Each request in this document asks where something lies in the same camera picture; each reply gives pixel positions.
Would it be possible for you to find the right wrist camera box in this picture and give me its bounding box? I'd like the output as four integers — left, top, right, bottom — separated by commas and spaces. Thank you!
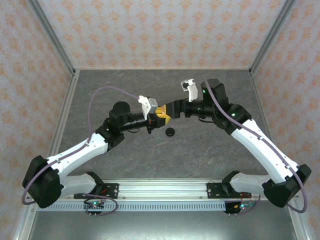
180, 78, 199, 103

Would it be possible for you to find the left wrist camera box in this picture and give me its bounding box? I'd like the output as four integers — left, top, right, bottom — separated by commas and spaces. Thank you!
138, 95, 159, 118

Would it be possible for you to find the slotted grey cable duct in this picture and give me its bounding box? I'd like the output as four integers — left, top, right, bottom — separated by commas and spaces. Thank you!
51, 201, 227, 212

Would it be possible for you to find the grey sheet metal panel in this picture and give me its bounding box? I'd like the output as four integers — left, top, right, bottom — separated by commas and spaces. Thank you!
26, 211, 300, 240

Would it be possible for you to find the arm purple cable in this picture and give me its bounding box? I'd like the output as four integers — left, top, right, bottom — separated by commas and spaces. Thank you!
22, 86, 140, 216
203, 77, 309, 216

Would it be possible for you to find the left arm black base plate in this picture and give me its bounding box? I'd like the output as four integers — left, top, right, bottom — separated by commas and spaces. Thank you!
73, 183, 120, 200

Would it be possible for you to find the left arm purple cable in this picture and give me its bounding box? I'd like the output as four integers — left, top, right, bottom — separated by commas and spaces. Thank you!
22, 86, 140, 216

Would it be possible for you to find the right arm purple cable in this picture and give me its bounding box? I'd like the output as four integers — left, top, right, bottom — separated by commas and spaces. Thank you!
203, 77, 309, 216

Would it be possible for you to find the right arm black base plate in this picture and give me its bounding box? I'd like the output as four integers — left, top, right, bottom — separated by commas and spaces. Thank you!
206, 182, 252, 200

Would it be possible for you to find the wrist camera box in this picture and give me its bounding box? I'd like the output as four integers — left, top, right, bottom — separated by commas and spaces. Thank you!
180, 78, 199, 103
138, 95, 159, 118

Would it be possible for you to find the aluminium frame post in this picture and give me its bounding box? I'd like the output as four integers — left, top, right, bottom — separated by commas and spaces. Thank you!
26, 0, 77, 76
249, 0, 299, 76

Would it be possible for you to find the aluminium mounting rail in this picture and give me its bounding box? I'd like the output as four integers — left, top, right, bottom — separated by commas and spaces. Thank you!
59, 177, 300, 201

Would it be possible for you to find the aluminium floor rail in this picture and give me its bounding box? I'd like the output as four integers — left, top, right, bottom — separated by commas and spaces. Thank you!
39, 69, 81, 181
249, 69, 286, 180

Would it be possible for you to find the aluminium frame beam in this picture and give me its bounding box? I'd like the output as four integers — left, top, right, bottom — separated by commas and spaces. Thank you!
286, 199, 312, 240
11, 207, 39, 240

